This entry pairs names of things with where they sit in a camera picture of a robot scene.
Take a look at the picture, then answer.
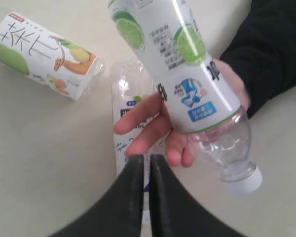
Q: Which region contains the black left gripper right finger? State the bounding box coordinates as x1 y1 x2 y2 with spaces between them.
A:
149 155 242 237

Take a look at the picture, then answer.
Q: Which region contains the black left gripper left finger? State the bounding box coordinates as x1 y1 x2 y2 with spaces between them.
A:
52 155 144 237

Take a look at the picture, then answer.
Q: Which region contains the blue label tea bottle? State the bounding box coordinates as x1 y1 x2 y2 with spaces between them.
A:
111 60 165 225

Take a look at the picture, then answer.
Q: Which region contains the lime label water bottle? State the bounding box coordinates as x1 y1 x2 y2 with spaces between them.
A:
108 0 263 194

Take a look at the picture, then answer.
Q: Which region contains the green pear tea bottle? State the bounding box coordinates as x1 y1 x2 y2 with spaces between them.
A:
0 10 105 101

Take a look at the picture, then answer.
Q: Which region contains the person's open hand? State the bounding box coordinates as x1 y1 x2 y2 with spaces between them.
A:
113 58 251 168

